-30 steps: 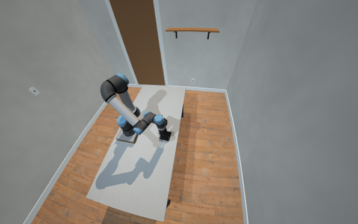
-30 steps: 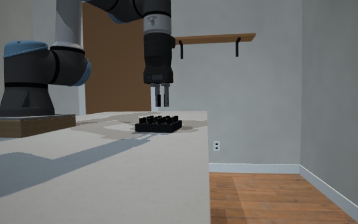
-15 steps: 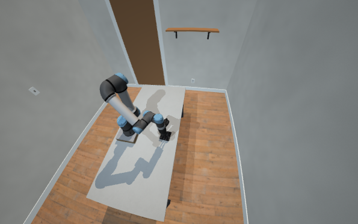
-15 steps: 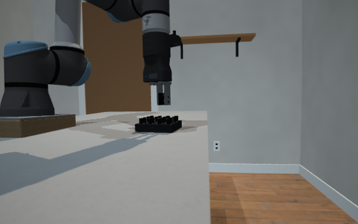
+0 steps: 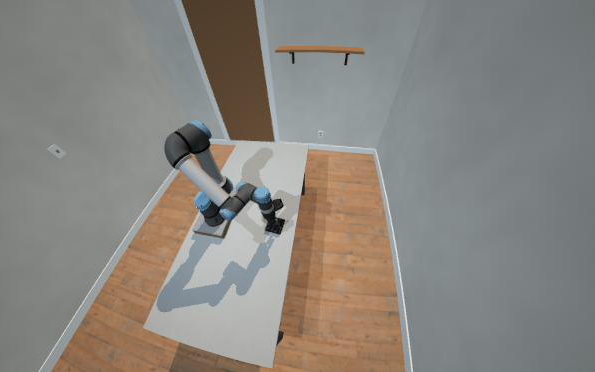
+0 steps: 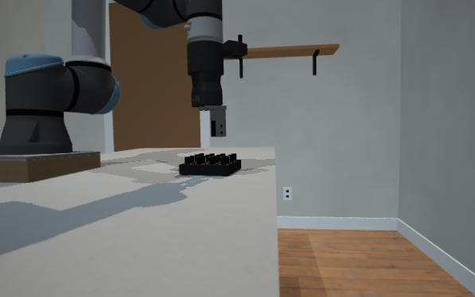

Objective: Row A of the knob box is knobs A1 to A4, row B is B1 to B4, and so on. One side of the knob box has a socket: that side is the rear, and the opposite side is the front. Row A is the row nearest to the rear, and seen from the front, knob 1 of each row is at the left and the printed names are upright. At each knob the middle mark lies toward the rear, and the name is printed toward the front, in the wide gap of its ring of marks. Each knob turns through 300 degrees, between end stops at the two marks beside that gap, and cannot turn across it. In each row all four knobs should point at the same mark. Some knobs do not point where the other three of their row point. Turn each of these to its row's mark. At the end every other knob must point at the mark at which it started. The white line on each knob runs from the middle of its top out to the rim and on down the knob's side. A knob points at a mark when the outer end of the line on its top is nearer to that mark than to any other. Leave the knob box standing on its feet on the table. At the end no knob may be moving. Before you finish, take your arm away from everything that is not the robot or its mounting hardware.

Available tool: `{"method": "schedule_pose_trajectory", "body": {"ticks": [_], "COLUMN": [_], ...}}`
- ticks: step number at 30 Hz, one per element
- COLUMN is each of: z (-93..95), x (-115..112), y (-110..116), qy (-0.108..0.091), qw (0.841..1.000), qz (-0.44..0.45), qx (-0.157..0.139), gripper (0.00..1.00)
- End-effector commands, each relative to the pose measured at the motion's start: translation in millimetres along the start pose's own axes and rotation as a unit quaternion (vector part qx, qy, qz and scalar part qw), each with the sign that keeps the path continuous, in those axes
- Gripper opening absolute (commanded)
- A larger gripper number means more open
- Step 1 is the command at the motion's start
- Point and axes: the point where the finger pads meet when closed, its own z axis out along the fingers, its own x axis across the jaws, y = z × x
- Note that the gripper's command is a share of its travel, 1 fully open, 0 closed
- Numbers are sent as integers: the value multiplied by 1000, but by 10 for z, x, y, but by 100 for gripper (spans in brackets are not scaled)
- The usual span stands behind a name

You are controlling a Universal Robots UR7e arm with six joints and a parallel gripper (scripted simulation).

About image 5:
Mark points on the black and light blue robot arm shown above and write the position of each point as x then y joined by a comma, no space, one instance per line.
196,136

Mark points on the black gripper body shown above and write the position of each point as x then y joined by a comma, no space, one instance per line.
270,213

